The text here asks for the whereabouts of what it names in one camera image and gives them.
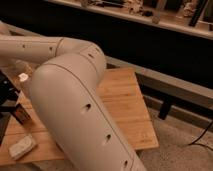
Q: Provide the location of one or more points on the white ceramic cup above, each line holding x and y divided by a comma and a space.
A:
22, 74

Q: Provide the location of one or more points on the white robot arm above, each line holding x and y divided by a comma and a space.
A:
62, 91

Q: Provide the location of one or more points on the brown black eraser block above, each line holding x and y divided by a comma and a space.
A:
21, 114

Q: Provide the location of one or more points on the long wooden bench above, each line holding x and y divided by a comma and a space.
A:
173, 86

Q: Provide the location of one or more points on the black equipment at left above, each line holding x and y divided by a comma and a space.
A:
8, 92

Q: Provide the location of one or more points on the wooden table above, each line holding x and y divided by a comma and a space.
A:
121, 95

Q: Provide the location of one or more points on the white sponge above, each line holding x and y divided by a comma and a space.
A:
22, 147

